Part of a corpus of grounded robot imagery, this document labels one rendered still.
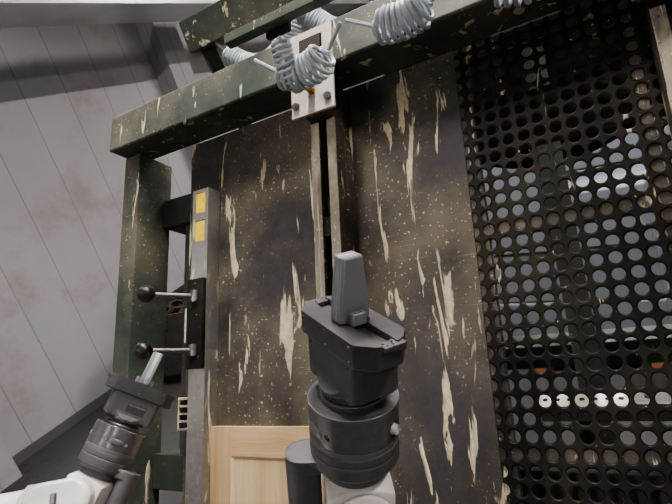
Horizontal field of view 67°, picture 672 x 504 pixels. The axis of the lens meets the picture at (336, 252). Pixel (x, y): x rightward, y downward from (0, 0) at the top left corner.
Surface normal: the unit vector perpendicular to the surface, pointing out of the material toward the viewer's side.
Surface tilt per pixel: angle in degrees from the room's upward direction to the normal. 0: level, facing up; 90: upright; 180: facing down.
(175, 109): 57
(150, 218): 90
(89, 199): 90
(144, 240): 90
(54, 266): 90
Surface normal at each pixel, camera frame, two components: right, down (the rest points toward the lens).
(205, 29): -0.41, 0.37
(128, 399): 0.40, -0.23
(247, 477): -0.51, -0.19
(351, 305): 0.53, 0.23
